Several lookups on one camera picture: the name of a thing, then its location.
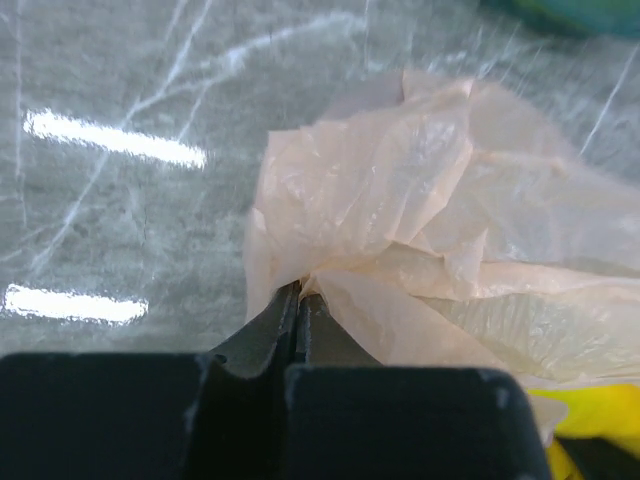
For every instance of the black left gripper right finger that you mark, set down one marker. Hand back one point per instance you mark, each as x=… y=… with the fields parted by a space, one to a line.
x=349 y=417

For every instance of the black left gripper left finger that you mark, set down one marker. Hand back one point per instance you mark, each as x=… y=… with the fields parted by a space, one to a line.
x=204 y=415

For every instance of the translucent orange plastic bag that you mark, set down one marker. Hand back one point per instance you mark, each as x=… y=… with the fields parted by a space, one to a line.
x=446 y=222

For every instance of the yellow banana bunch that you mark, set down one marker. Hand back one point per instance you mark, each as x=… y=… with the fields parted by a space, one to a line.
x=607 y=412

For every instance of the teal plastic fruit tray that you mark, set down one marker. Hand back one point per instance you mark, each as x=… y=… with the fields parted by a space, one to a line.
x=578 y=18

